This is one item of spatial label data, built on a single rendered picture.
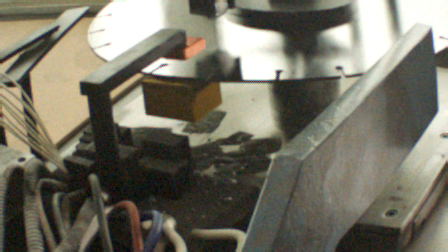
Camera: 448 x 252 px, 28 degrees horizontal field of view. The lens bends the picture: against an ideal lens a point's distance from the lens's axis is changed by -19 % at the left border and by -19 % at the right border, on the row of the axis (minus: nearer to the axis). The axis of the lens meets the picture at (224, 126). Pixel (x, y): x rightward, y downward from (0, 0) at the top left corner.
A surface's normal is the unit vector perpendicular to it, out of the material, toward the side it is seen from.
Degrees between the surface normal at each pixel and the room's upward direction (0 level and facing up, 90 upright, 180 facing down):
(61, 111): 0
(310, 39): 0
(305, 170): 90
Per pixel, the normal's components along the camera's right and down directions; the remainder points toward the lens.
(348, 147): 0.84, 0.14
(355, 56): -0.11, -0.91
